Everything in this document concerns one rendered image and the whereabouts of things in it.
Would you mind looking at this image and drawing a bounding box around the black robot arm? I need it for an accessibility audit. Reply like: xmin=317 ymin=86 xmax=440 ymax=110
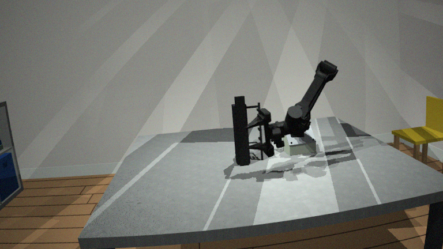
xmin=269 ymin=60 xmax=339 ymax=148

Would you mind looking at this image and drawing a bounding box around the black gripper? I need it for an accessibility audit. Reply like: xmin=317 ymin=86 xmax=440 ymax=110
xmin=245 ymin=108 xmax=286 ymax=157

